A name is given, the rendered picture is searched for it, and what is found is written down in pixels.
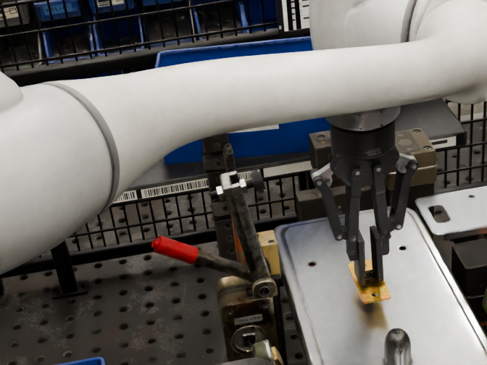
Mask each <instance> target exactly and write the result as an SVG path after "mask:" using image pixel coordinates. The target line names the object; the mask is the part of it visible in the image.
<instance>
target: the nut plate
mask: <svg viewBox="0 0 487 365"><path fill-rule="evenodd" d="M365 266H366V268H365V285H359V282H358V280H357V277H356V275H355V273H354V262H352V263H350V264H349V265H348V267H349V271H350V272H351V275H352V278H353V280H354V283H355V285H356V287H357V290H358V293H359V296H360V298H361V300H362V302H363V303H374V302H378V301H386V300H389V299H391V293H390V291H389V289H388V286H387V284H386V282H385V280H384V281H383V282H378V281H377V277H376V274H375V272H374V270H373V269H372V259H368V260H365ZM373 293H377V294H378V295H379V296H376V297H374V296H372V294H373Z"/></svg>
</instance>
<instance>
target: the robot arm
mask: <svg viewBox="0 0 487 365"><path fill-rule="evenodd" d="M309 28H310V35H311V41H312V48H313V51H300V52H291V53H281V54H263V55H254V56H238V57H231V58H224V59H212V60H206V61H200V62H191V63H185V64H177V65H173V66H168V67H160V68H156V69H151V70H144V71H140V72H132V73H127V74H122V75H112V76H106V77H94V78H88V79H79V80H57V81H48V82H44V83H39V84H35V85H29V86H25V87H21V88H19V87H18V85H17V84H16V82H15V81H13V80H12V79H10V78H9V77H7V76H6V75H5V74H4V73H2V72H0V275H1V274H3V273H5V272H8V271H10V270H12V269H14V268H16V267H18V266H20V265H22V264H24V263H26V262H28V261H30V260H32V259H34V258H35V257H37V256H40V255H41V254H43V253H45V252H47V251H49V250H51V249H53V248H55V247H56V246H58V245H59V244H60V243H62V242H63V241H65V240H66V239H67V238H69V237H70V236H71V235H72V234H73V233H74V232H75V231H77V230H78V229H80V228H81V227H82V226H83V225H85V224H86V223H87V222H89V221H90V220H92V219H93V218H94V217H96V216H97V215H99V214H100V213H102V212H103V211H105V210H106V209H107V208H109V207H110V206H111V205H112V204H113V203H114V202H115V201H116V200H117V199H118V198H119V197H120V196H121V195H122V194H123V193H124V192H125V191H126V190H127V189H128V188H129V187H130V186H131V185H132V184H133V183H134V182H135V181H136V180H137V179H139V178H140V177H141V176H142V175H143V174H145V173H146V172H147V171H148V170H149V169H151V168H152V167H153V166H154V165H155V164H156V163H157V162H158V161H160V160H161V159H162V158H164V157H165V156H166V155H168V154H169V153H171V152H172V151H174V150H175V149H177V148H180V147H181V146H184V145H186V144H188V143H191V142H194V141H196V140H200V139H202V138H208V137H211V136H213V135H219V134H223V133H230V132H235V131H239V130H247V129H252V128H256V127H265V126H270V125H279V124H284V123H289V122H298V121H303V120H308V119H317V118H322V117H324V118H326V120H327V121H328V122H329V123H330V139H331V154H330V156H329V158H328V164H327V165H325V166H324V167H323V168H322V169H320V170H319V169H312V170H311V172H310V175H311V177H312V180H313V183H314V184H315V186H316V188H317V189H318V190H319V191H320V192H321V196H322V200H323V203H324V206H325V210H326V213H327V216H328V221H329V224H330V228H331V230H332V232H333V235H334V238H335V239H336V240H337V241H340V240H343V239H344V240H346V253H347V255H348V257H349V260H350V261H354V273H355V275H356V277H357V280H358V282H359V285H365V241H364V239H363V237H362V234H361V232H360V231H359V200H360V197H361V190H362V188H363V187H365V186H370V187H371V193H372V204H373V210H374V215H375V224H376V226H375V225H373V226H370V243H371V254H372V269H373V270H374V272H375V274H376V277H377V281H378V282H383V281H384V276H383V255H388V253H389V251H390V248H389V239H390V238H391V234H390V232H391V231H393V230H401V229H402V228H403V226H404V219H405V214H406V210H407V202H408V198H409V190H410V185H411V181H412V178H413V176H414V174H415V173H416V171H417V169H418V167H419V164H418V163H417V160H416V159H415V157H414V156H413V154H412V153H410V152H408V153H405V154H402V153H399V151H398V150H397V148H396V146H395V119H396V118H397V117H398V115H399V113H400V110H401V109H400V106H401V105H406V104H414V103H419V102H423V101H429V100H433V99H437V98H442V97H443V98H445V99H447V100H450V101H453V102H456V103H459V104H478V103H481V102H484V101H487V0H309ZM395 164H396V168H397V171H396V177H395V182H394V190H393V195H392V199H391V208H390V212H389V217H388V212H387V206H386V195H385V191H386V187H385V181H384V180H385V179H386V177H387V176H388V174H389V173H390V171H391V170H392V169H393V167H394V166H395ZM333 173H334V174H335V175H336V176H338V177H339V178H340V179H341V180H342V181H343V182H344V183H345V186H346V199H345V226H344V225H341V222H340V219H339V216H338V211H337V208H336V203H335V201H334V197H333V194H332V191H331V189H330V186H331V183H332V181H333V180H332V174H333Z"/></svg>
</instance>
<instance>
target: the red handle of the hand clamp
mask: <svg viewBox="0 0 487 365"><path fill-rule="evenodd" d="M151 247H152V248H154V252H155V253H158V254H161V255H163V256H168V257H170V258H173V259H177V260H179V261H184V262H186V263H189V264H198V265H201V266H203V267H207V268H210V269H213V270H216V271H219V272H223V273H226V274H229V275H232V276H235V277H239V278H241V279H244V280H248V281H250V282H253V279H252V277H251V273H250V271H249V267H248V266H247V265H245V264H241V263H238V262H236V261H232V260H230V259H225V258H223V257H220V256H216V255H214V254H211V253H207V252H205V251H201V250H199V249H198V248H197V247H195V246H190V245H188V244H185V243H181V242H179V241H176V240H173V239H170V238H166V237H164V236H161V235H159V236H158V238H155V239H153V241H152V244H151Z"/></svg>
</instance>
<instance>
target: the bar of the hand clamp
mask: <svg viewBox="0 0 487 365"><path fill-rule="evenodd" d="M252 172H253V173H252V174H251V178H252V180H247V181H245V180H244V179H242V180H239V178H238V173H237V171H236V170H235V171H232V172H226V173H224V174H221V175H220V176H219V177H220V183H221V186H219V187H216V189H217V190H215V191H212V192H209V193H210V196H211V199H212V200H215V199H217V198H219V199H220V201H221V200H226V203H227V205H228V209H229V212H230V215H231V218H232V220H233V224H234V226H235V229H236V232H237V235H238V239H239V241H240V244H241V247H242V250H243V254H244V256H245V259H246V262H247V264H248V267H249V271H250V273H251V277H252V279H253V282H254V283H255V282H256V281H257V280H259V279H262V278H270V279H271V276H270V272H269V269H268V267H267V263H266V261H265V257H264V254H263V251H262V247H261V245H260V242H259V238H258V236H257V232H256V230H255V226H254V223H253V220H252V218H251V214H250V211H249V207H248V205H247V202H246V198H245V195H244V194H245V193H248V189H250V188H255V190H256V192H259V194H260V193H264V190H265V189H266V188H265V184H264V181H263V179H262V175H261V172H260V171H259V172H258V171H257V169H256V170H254V171H252Z"/></svg>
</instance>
